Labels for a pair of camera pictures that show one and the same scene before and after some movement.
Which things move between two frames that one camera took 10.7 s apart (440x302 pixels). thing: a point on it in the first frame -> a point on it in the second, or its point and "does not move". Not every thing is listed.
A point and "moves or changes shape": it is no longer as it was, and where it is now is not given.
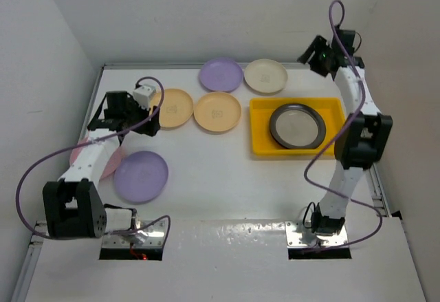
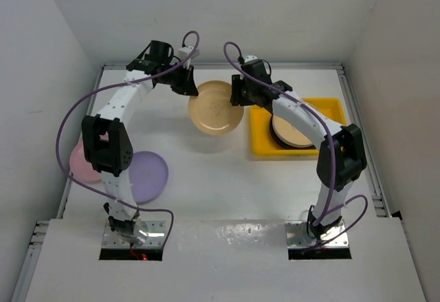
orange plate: (217, 111) moves or changes shape
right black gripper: (317, 42) -> (238, 98)
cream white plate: (265, 76) moves or changes shape
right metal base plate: (298, 235) does not move
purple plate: (141, 177) does not move
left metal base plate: (146, 234) does not move
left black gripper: (150, 126) -> (186, 86)
